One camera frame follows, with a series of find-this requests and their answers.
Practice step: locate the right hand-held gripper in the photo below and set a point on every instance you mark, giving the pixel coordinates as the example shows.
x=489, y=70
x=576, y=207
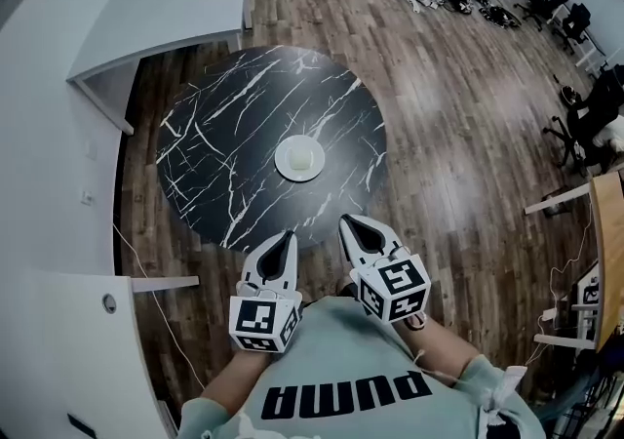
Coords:
x=395, y=288

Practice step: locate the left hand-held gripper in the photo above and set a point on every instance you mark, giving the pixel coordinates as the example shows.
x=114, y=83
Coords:
x=253, y=317

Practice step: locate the white round plate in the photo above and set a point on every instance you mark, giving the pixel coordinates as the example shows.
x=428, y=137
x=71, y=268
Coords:
x=317, y=169

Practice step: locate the pale white dough ball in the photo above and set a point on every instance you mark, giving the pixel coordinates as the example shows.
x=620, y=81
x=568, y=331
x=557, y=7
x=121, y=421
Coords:
x=300, y=157

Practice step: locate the person's left forearm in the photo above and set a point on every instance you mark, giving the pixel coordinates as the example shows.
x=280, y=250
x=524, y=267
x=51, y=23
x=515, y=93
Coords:
x=234, y=378

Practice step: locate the person's right forearm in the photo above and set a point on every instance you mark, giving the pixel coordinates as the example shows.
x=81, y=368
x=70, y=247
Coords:
x=439, y=354

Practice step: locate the round black marble table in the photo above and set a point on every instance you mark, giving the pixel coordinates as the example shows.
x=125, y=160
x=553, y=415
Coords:
x=234, y=110

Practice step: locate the person's black trousers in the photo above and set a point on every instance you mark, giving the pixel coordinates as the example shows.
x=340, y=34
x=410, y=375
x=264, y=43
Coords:
x=348, y=289

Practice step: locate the person's pale green shirt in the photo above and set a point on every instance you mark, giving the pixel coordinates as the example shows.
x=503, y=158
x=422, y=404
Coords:
x=341, y=349

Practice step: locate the white metal rack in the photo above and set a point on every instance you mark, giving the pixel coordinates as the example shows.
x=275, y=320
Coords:
x=565, y=340

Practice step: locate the white patterned box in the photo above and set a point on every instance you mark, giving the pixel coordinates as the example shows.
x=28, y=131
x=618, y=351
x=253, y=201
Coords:
x=590, y=293

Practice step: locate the white desk with round grommet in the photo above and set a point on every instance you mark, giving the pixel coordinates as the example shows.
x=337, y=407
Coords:
x=63, y=354

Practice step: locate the light wooden desk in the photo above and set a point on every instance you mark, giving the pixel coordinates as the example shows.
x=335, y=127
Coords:
x=609, y=242

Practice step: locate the black desk socket panel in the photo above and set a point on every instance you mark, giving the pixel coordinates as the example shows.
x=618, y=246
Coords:
x=80, y=425

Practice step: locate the blue grey office chair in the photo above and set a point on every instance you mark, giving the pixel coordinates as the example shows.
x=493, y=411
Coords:
x=585, y=408

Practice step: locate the white desk with glass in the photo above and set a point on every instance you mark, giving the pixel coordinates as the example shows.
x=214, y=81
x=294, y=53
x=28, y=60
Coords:
x=170, y=12

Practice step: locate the black office chair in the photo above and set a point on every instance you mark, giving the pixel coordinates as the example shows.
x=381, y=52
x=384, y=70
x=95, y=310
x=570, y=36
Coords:
x=575, y=25
x=543, y=3

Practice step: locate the white desk leg frame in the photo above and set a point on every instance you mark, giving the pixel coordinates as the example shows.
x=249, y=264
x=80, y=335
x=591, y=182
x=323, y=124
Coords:
x=556, y=198

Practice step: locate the white wall outlet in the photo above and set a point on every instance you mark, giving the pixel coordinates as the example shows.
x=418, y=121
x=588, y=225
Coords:
x=91, y=149
x=88, y=197

